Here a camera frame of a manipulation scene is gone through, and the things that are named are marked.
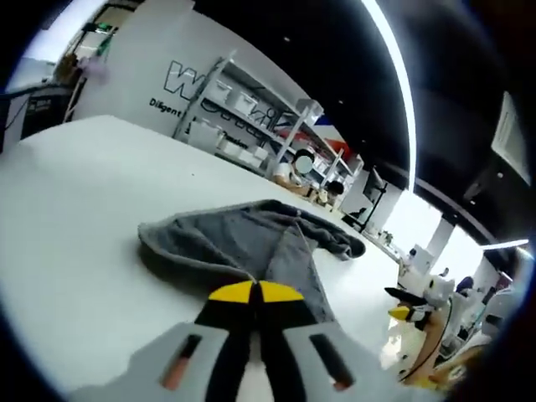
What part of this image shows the black monitor on stand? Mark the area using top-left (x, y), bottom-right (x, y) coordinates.
top-left (360, 167), bottom-right (399, 229)

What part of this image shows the row of white storage bins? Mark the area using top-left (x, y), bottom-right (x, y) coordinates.
top-left (190, 81), bottom-right (361, 185)

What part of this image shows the grey towel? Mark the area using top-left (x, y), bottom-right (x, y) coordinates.
top-left (137, 199), bottom-right (367, 323)

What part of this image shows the metal shelving rack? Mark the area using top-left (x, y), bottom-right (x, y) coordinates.
top-left (173, 49), bottom-right (365, 196)

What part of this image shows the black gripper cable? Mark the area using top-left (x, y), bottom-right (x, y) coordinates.
top-left (399, 292), bottom-right (456, 383)

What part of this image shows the grey desk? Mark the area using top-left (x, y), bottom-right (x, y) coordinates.
top-left (0, 79), bottom-right (75, 146)

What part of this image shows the long ceiling light strip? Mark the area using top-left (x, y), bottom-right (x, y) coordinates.
top-left (360, 0), bottom-right (420, 196)

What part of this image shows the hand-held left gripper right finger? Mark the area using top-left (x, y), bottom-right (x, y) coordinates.
top-left (255, 281), bottom-right (380, 402)

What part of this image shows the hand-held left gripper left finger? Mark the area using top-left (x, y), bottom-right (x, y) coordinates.
top-left (127, 281), bottom-right (256, 402)

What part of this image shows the white ceiling sign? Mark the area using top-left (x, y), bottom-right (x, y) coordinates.
top-left (489, 90), bottom-right (533, 186)

